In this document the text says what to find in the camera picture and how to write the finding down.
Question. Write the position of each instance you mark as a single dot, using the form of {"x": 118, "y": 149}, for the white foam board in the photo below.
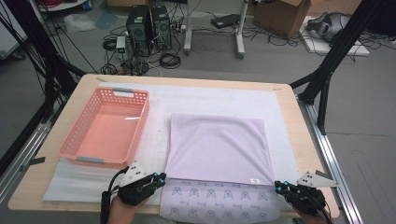
{"x": 320, "y": 46}

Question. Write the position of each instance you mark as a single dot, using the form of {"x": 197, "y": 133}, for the black computer tower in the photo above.
{"x": 139, "y": 31}
{"x": 162, "y": 28}

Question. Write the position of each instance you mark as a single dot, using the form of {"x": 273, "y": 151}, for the large open cardboard box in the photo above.
{"x": 280, "y": 18}

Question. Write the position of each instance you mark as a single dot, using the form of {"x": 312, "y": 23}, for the grey metal bracket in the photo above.
{"x": 34, "y": 161}
{"x": 321, "y": 173}

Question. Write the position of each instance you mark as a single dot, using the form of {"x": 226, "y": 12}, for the clear plastic bag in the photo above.
{"x": 77, "y": 23}

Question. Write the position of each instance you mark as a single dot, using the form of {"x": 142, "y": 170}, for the white cabinet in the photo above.
{"x": 11, "y": 34}

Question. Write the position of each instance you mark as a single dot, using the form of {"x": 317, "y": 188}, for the pink plastic basket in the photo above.
{"x": 106, "y": 133}

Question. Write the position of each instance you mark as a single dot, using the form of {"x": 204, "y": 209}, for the blue sheet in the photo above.
{"x": 106, "y": 19}

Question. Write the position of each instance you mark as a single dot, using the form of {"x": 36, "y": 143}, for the white-framed desk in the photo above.
{"x": 187, "y": 31}

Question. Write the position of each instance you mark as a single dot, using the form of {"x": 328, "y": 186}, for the grey rounded device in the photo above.
{"x": 330, "y": 26}

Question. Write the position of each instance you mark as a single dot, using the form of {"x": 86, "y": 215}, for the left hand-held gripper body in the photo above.
{"x": 134, "y": 193}

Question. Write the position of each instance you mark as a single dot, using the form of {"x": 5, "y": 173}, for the black metal frame post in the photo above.
{"x": 46, "y": 62}
{"x": 336, "y": 49}

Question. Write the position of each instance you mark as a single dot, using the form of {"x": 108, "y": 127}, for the person's right hand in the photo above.
{"x": 311, "y": 219}

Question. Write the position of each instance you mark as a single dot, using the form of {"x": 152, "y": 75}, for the white gridded foam mat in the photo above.
{"x": 202, "y": 99}

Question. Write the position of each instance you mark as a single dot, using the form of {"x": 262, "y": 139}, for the person's left hand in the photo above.
{"x": 121, "y": 214}

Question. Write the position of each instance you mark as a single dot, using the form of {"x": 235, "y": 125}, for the brown cardboard box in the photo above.
{"x": 124, "y": 2}

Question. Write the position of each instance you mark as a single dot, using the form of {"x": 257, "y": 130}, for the black ribbed panel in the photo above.
{"x": 384, "y": 15}

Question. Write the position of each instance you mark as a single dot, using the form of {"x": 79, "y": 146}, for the lavender printed towel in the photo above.
{"x": 218, "y": 149}

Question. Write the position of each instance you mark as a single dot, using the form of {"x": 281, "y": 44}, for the black flat device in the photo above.
{"x": 225, "y": 21}

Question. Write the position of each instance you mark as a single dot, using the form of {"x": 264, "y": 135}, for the light wooden cabinet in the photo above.
{"x": 336, "y": 6}

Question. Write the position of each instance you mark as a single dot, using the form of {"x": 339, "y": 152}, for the aluminium rail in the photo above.
{"x": 333, "y": 155}
{"x": 25, "y": 152}

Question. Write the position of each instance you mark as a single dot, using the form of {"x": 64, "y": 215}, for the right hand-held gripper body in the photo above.
{"x": 308, "y": 200}

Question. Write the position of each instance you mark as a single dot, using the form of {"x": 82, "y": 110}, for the white box with green display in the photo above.
{"x": 120, "y": 46}

